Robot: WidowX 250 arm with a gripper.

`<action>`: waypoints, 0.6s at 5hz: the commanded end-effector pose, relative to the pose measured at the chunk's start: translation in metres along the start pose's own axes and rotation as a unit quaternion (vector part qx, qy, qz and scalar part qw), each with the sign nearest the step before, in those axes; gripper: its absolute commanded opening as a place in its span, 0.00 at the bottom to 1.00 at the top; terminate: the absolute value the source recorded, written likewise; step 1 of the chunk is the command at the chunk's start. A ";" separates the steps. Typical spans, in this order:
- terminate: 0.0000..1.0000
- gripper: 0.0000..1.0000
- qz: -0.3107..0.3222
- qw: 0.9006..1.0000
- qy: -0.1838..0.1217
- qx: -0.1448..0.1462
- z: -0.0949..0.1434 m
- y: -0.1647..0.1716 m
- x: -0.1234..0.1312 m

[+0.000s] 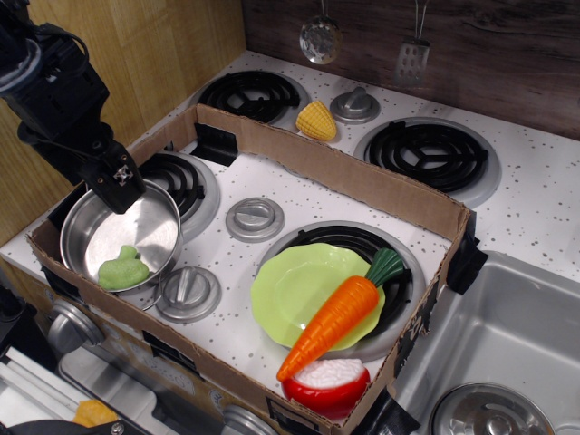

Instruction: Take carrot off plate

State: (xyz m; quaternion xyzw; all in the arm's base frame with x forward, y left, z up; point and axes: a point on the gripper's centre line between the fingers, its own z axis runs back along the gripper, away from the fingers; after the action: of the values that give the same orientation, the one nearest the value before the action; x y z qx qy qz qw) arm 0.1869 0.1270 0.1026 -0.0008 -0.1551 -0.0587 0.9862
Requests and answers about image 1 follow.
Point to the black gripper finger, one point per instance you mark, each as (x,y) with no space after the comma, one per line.
(114,177)

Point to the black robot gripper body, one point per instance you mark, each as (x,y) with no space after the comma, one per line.
(58,97)

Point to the orange toy carrot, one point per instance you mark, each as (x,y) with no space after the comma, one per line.
(352,301)

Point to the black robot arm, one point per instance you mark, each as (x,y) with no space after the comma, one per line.
(17,27)

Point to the light green plastic plate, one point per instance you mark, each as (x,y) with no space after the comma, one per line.
(291,287)

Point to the silver metal pot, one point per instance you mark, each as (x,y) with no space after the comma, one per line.
(92,234)

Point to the front left black burner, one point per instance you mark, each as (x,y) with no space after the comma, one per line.
(192,185)

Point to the black burner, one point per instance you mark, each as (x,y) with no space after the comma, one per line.
(192,185)
(268,97)
(374,337)
(444,155)

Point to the green toy vegetable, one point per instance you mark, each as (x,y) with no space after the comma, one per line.
(125,271)

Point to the front silver stove knob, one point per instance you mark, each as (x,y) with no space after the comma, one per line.
(188,295)

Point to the silver stove knob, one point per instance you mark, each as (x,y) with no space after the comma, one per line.
(255,220)
(188,295)
(355,107)

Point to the middle silver stove knob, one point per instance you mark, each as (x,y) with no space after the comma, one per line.
(255,220)

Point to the left oven front knob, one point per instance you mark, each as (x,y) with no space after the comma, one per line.
(71,328)

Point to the oven knob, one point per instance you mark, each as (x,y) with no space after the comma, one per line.
(239,421)
(71,328)

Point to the back left black burner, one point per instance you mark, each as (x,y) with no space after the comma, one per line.
(268,97)

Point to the yellow toy corn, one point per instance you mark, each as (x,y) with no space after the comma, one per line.
(316,121)

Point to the yellow toy piece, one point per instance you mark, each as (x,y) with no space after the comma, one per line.
(92,413)

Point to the hanging slotted spoon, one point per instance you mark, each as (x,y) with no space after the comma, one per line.
(321,39)

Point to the back silver stove knob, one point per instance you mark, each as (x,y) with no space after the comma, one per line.
(355,107)

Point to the lower oven front knob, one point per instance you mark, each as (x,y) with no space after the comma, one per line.
(239,421)

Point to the brown cardboard fence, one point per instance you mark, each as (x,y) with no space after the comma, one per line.
(314,184)

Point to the red bowl of rice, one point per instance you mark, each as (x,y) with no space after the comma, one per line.
(331,388)

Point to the front right black burner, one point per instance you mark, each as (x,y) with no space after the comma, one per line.
(374,337)

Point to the hanging metal spatula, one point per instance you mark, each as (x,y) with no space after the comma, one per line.
(414,53)

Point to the back right black burner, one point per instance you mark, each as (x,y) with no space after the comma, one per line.
(444,155)

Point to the silver metal sink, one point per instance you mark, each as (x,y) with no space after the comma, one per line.
(516,326)

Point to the silver pot lid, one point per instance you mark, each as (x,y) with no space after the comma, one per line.
(487,408)

